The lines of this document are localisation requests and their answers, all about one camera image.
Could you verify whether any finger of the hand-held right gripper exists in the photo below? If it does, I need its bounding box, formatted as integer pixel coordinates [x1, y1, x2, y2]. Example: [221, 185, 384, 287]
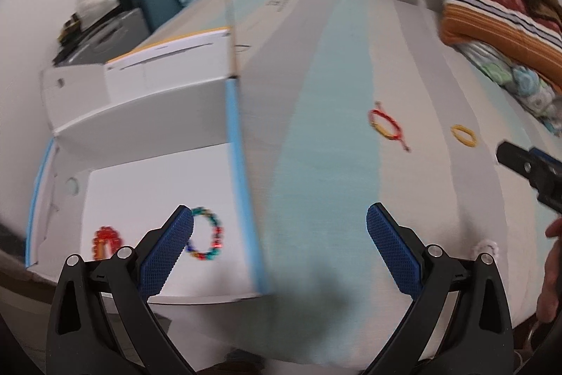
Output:
[529, 147, 562, 167]
[496, 141, 562, 213]

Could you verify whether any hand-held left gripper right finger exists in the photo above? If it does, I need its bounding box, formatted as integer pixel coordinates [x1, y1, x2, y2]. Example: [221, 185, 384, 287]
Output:
[366, 203, 514, 375]

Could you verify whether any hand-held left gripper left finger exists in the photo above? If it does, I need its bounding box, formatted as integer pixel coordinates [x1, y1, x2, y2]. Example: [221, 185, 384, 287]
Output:
[46, 206, 194, 375]

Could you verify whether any multicoloured bead bracelet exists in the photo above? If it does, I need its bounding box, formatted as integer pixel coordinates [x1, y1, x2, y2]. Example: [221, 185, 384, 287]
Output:
[184, 207, 224, 264]

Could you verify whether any blue and yellow cardboard box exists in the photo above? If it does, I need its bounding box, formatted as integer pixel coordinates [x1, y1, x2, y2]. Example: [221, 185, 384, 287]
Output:
[26, 0, 275, 301]

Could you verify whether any red bead bracelet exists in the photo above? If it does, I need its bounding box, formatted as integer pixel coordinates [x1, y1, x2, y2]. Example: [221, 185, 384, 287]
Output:
[91, 226, 126, 261]

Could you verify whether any person's right hand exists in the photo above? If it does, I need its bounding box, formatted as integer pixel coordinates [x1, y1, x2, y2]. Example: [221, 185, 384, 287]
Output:
[536, 217, 562, 321]

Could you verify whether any floral quilt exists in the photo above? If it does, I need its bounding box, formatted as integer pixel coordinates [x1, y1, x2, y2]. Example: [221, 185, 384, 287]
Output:
[457, 41, 562, 136]

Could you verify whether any striped bed sheet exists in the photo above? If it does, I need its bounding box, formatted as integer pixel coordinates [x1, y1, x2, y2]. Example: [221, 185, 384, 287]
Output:
[149, 0, 562, 367]

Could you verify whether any striped pillow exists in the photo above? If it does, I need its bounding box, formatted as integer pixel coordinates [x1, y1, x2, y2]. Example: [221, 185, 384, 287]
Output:
[440, 0, 562, 92]

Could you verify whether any grey suitcase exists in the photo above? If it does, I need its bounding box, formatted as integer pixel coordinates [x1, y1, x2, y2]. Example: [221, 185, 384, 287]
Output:
[53, 8, 152, 66]

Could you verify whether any blue suitcase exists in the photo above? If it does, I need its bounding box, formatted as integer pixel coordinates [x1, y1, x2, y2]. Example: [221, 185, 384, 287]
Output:
[127, 0, 196, 35]

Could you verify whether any white plastic bag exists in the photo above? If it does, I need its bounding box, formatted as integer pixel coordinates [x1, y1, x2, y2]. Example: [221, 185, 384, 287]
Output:
[74, 0, 119, 20]

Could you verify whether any yellow bead bracelet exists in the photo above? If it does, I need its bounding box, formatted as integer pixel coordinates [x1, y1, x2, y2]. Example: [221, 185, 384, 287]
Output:
[451, 124, 482, 147]

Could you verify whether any pink bead bracelet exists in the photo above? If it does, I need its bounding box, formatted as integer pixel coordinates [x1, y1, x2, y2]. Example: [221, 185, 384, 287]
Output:
[474, 240, 501, 257]

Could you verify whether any red cord bracelet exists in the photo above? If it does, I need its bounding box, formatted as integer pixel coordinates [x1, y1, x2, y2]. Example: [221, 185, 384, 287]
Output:
[368, 102, 412, 151]

